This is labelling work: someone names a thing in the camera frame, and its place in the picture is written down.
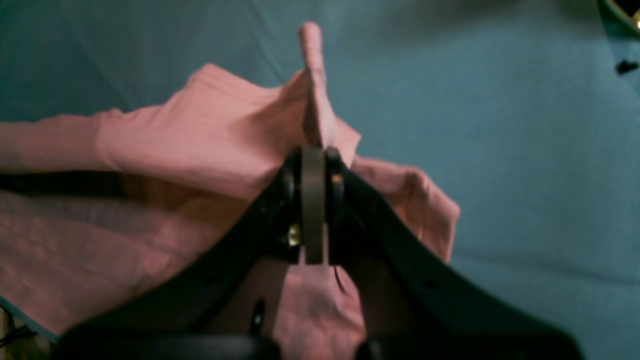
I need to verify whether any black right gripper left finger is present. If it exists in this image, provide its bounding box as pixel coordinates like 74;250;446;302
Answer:
55;146;326;360

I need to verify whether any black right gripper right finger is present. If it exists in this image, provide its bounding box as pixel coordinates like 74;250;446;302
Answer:
326;147;584;360

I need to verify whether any pink T-shirt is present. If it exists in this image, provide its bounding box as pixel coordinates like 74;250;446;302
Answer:
1;22;460;335

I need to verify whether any blue table cloth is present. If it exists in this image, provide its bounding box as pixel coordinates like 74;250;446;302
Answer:
1;0;639;360

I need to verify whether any small black clip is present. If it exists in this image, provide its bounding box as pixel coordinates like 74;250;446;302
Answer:
615;59;640;76

